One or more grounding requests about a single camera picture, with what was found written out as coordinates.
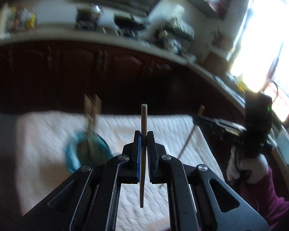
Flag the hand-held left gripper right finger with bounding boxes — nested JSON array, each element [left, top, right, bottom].
[[147, 131, 269, 231]]

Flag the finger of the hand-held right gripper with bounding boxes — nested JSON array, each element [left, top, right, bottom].
[[192, 115, 246, 133], [208, 126, 244, 141]]

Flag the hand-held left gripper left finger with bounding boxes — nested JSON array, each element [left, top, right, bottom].
[[22, 130, 143, 231]]

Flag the white floral teal-rimmed utensil holder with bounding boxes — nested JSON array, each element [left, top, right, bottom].
[[65, 130, 112, 174]]

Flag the person's right hand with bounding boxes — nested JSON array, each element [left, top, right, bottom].
[[226, 147, 269, 186]]

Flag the green dish soap bottle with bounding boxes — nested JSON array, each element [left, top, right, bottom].
[[236, 76, 247, 89]]

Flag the wooden cutting board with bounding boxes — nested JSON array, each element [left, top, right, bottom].
[[205, 51, 232, 69]]

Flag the bright window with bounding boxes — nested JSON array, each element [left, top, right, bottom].
[[229, 0, 289, 123]]

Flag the pink quilted tablecloth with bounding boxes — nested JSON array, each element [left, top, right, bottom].
[[14, 112, 225, 231]]

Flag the metal dish rack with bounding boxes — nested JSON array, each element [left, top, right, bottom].
[[156, 19, 195, 53]]

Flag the black wok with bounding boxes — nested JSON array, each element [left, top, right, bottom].
[[114, 16, 150, 29]]

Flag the grey kitchen countertop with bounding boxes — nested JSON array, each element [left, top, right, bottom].
[[0, 26, 289, 166]]

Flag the dark lidded cooking pot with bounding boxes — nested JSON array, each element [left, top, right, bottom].
[[76, 5, 99, 29]]

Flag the yellow oil bottle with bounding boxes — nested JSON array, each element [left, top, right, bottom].
[[25, 11, 37, 29]]

